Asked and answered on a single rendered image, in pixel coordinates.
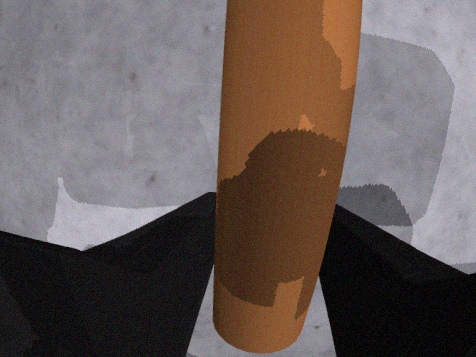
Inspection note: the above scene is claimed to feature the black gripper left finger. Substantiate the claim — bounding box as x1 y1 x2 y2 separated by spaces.
0 193 217 357

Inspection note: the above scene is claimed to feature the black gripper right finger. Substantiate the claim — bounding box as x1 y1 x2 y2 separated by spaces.
318 205 476 357

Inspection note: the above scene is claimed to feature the orange-brown rounded cylinder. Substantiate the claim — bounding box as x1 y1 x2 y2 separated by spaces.
213 0 362 353

